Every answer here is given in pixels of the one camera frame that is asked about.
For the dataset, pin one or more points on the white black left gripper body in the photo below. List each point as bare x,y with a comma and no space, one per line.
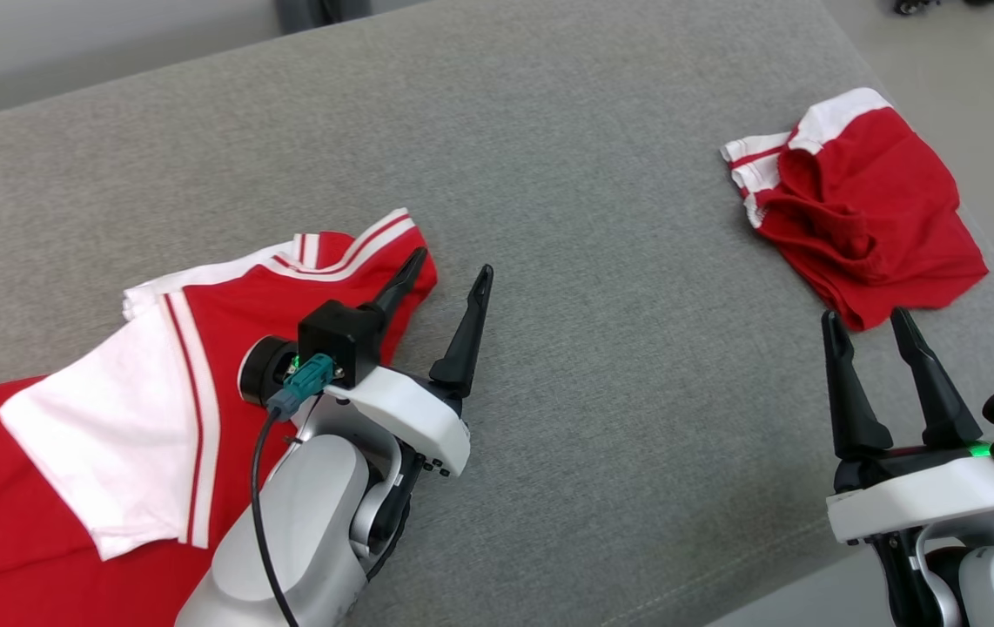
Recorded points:
419,414

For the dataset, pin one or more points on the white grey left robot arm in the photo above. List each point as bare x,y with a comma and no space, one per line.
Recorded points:
305,522

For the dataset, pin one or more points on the red white t-shirt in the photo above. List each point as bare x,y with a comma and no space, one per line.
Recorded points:
70,418

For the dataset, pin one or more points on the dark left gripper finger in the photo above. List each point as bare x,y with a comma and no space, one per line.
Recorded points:
466,340
399,292

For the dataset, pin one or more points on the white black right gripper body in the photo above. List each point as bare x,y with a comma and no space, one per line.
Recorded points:
923,492

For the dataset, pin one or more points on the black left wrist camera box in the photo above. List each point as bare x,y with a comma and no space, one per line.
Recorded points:
340,340

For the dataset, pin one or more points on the grey metal wall post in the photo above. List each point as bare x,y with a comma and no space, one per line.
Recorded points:
323,10

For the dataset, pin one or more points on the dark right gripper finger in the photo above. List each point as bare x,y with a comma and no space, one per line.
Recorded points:
854,409
941,401

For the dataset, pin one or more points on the black caster wheel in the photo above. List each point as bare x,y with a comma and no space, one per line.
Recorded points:
915,5

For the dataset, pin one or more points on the red shorts white stripe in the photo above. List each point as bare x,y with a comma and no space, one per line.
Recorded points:
871,209

